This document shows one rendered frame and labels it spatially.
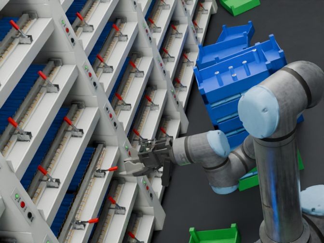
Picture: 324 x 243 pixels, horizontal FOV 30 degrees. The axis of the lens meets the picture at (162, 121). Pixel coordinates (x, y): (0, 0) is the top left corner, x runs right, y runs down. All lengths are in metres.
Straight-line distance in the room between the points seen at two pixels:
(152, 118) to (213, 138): 1.00
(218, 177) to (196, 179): 0.93
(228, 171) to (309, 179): 0.77
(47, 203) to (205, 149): 0.52
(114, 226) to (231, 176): 0.59
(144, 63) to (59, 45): 0.79
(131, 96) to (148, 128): 0.20
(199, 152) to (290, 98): 0.54
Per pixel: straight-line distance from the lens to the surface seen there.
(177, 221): 2.71
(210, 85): 2.56
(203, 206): 2.73
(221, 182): 1.97
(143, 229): 2.60
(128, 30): 2.84
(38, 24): 2.15
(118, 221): 2.38
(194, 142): 1.92
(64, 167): 2.08
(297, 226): 1.80
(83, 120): 2.27
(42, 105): 2.05
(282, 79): 1.47
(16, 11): 2.22
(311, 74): 1.50
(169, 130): 3.10
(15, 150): 1.89
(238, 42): 3.66
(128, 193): 2.49
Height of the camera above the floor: 1.74
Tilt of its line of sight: 31 degrees down
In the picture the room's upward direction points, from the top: 24 degrees counter-clockwise
